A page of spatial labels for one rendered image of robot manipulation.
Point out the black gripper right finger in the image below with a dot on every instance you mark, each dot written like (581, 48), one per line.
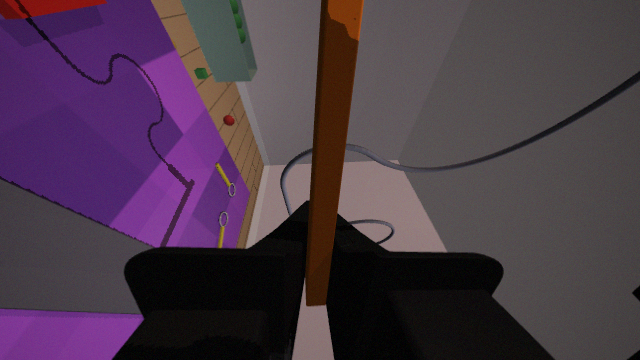
(362, 272)

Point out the orange-brown long handle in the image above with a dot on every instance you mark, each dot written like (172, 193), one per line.
(340, 24)

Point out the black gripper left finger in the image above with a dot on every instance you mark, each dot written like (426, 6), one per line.
(268, 276)

